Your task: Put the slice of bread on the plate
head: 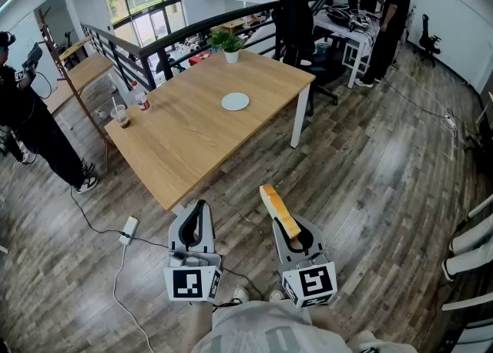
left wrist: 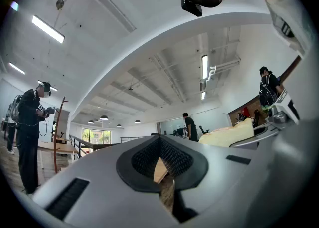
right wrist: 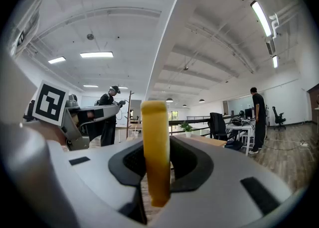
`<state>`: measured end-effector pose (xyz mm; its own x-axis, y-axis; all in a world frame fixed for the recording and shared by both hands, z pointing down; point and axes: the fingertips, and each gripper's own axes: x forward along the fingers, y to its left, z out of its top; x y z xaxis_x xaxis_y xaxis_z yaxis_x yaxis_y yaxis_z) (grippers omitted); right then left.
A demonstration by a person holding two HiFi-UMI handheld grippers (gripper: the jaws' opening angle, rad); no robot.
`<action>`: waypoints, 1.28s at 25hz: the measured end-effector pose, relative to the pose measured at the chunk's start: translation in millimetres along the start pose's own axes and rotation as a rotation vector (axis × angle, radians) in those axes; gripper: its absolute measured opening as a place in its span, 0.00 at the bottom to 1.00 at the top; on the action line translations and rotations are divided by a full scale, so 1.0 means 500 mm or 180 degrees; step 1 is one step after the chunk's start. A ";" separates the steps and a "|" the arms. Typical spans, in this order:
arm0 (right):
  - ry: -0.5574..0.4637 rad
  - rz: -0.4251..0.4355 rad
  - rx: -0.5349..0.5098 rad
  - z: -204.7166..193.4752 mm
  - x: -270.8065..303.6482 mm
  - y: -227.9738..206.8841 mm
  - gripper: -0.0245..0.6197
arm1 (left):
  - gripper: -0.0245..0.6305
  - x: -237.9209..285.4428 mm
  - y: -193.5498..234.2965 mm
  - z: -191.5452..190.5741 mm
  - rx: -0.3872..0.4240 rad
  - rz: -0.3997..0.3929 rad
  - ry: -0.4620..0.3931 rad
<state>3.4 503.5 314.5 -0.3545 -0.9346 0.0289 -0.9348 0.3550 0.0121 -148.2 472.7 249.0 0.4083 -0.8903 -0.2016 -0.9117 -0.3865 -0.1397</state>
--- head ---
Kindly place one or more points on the person's beige printed shirt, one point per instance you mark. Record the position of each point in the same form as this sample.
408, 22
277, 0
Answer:
265, 328

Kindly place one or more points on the white power strip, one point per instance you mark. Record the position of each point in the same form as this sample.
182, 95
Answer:
129, 230
449, 121

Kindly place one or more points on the black metal railing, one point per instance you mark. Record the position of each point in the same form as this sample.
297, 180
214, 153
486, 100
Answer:
181, 37

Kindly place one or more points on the brown wooden coat rack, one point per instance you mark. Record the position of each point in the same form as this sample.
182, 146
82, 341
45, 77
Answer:
71, 85

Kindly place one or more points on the long wooden table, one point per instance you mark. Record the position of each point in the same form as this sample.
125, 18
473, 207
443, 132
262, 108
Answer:
82, 70

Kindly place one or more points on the sliced bread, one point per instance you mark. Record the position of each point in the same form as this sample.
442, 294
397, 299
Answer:
278, 210

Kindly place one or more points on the person's right shoe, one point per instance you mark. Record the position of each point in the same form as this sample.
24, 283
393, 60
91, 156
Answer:
276, 295

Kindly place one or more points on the white desk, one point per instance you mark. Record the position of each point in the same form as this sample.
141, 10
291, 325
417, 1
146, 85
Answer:
346, 31

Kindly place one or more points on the black office chair with jacket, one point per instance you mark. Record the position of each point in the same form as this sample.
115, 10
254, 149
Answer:
296, 24

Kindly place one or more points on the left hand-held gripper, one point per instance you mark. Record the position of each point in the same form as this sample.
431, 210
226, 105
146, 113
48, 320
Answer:
186, 284

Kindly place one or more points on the person's right forearm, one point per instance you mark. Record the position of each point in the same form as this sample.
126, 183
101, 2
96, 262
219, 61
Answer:
327, 320

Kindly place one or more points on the white round plate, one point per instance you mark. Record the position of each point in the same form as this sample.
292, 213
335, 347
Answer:
235, 101

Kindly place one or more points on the green plant in white pot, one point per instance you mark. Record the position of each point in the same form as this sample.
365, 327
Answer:
230, 49

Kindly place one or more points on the white table leg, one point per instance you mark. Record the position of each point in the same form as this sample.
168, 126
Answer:
181, 208
299, 120

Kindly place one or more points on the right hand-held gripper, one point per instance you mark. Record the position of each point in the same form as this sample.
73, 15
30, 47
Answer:
316, 282

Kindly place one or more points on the person's left forearm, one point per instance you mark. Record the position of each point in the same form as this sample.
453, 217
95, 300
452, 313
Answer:
201, 320

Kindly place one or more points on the clear plastic bottle red label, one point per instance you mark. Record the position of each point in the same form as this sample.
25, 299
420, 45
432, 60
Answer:
141, 99

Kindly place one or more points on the black computer monitor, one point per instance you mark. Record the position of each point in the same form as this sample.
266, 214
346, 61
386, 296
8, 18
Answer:
369, 0

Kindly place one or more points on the person's left shoe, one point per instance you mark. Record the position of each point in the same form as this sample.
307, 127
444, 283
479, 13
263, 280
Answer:
241, 294

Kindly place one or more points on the person's shoe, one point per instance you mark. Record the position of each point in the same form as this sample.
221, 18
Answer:
276, 295
241, 294

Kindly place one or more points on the ceiling bar light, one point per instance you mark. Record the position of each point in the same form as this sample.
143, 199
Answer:
7, 2

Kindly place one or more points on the large glass window front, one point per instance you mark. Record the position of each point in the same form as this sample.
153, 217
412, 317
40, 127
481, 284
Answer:
144, 4

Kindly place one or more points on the clear plastic cup with straw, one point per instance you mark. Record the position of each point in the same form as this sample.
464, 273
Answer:
121, 116

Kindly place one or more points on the silver fisheye camera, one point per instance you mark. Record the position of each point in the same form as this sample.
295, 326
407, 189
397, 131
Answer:
177, 259
314, 261

